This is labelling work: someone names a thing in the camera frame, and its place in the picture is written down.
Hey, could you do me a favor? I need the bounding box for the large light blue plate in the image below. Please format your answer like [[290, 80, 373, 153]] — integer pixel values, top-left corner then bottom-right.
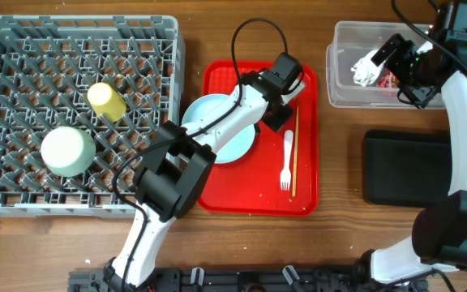
[[182, 93, 255, 164]]

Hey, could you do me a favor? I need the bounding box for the red snack wrapper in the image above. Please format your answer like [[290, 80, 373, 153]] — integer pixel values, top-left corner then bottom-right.
[[378, 69, 398, 88]]

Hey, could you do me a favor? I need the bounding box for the white tissue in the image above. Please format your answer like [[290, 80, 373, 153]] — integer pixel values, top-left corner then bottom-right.
[[350, 49, 383, 87]]

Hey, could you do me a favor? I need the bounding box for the yellow plastic cup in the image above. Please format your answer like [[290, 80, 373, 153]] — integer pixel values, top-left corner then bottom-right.
[[87, 83, 126, 122]]

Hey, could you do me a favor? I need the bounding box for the green bowl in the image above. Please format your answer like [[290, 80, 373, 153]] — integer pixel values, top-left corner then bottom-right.
[[41, 127, 96, 177]]

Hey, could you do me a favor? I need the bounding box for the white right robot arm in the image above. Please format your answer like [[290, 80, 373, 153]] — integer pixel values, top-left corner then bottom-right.
[[353, 1, 467, 289]]

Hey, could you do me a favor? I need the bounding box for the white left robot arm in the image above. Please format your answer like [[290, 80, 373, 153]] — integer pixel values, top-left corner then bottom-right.
[[104, 53, 305, 291]]

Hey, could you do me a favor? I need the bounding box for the grey plastic dishwasher rack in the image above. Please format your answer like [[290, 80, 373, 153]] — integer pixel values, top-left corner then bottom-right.
[[0, 15, 186, 218]]

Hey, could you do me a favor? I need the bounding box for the wooden chopstick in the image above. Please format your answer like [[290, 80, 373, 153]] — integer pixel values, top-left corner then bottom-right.
[[292, 106, 299, 198]]

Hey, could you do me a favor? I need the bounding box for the clear plastic bin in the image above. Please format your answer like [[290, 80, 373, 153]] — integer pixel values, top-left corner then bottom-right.
[[326, 21, 425, 110]]

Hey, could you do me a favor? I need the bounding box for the white plastic fork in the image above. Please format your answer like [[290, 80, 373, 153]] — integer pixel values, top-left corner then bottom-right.
[[280, 130, 293, 191]]

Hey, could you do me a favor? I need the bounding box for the red plastic tray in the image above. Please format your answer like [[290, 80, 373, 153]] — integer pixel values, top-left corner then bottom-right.
[[198, 67, 319, 217]]

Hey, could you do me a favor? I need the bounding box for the black plastic tray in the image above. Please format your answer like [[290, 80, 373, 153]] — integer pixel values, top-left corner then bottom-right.
[[362, 130, 452, 208]]

